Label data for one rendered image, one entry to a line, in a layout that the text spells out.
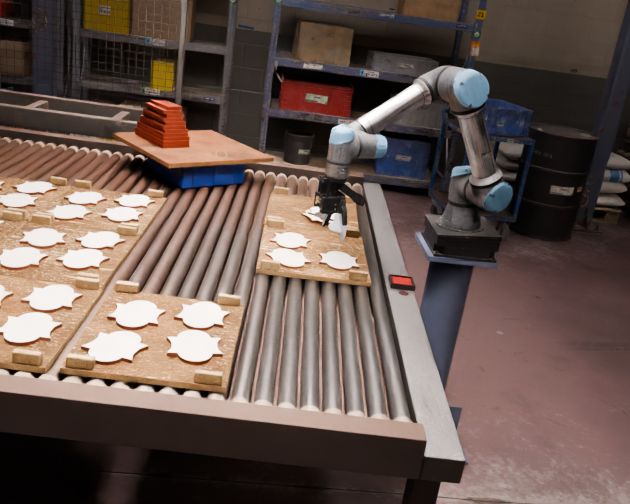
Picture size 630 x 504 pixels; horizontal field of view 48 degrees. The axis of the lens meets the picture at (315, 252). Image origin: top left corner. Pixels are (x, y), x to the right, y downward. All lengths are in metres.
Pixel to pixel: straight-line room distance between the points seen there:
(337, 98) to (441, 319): 4.04
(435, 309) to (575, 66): 5.26
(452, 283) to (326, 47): 4.14
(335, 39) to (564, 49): 2.40
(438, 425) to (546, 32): 6.35
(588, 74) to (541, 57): 0.53
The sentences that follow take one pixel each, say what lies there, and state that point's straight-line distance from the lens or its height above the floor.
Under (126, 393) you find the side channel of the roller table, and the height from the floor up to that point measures 0.95.
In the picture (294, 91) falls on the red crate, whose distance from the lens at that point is 6.56.
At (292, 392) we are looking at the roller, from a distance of 1.57.
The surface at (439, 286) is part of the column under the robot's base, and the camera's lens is 2.79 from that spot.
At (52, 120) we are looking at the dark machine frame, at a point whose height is 0.99.
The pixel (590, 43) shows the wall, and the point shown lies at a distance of 7.82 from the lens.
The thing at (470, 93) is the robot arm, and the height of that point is 1.49.
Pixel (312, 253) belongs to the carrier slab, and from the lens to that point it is 2.30.
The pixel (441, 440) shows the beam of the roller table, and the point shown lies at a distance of 1.53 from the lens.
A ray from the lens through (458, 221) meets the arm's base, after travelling 2.71.
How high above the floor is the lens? 1.75
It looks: 21 degrees down
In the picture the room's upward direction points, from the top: 8 degrees clockwise
